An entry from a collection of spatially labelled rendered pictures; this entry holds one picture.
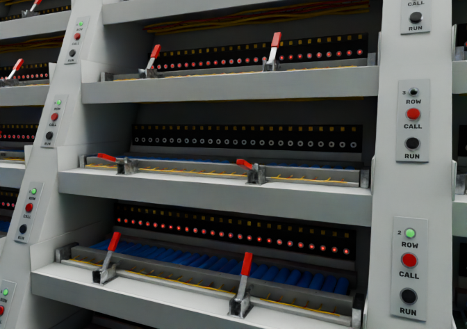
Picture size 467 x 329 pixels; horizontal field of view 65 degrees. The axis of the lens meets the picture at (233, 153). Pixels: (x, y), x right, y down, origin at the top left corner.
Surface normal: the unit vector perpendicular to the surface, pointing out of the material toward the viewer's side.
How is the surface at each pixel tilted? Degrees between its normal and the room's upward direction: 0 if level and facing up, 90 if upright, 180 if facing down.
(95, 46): 90
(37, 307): 90
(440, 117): 90
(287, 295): 111
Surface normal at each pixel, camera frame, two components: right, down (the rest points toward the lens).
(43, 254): 0.91, 0.04
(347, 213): -0.41, 0.09
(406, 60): -0.38, -0.28
